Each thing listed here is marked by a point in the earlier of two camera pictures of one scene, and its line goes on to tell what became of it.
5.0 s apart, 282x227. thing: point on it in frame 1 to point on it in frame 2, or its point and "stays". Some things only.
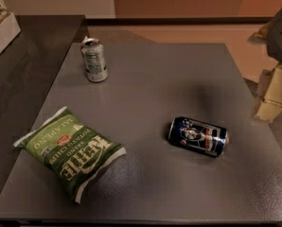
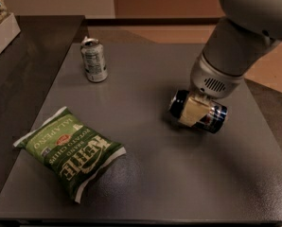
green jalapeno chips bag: (67, 150) stays
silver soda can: (94, 60) stays
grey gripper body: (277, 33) to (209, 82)
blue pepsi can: (210, 140) to (198, 111)
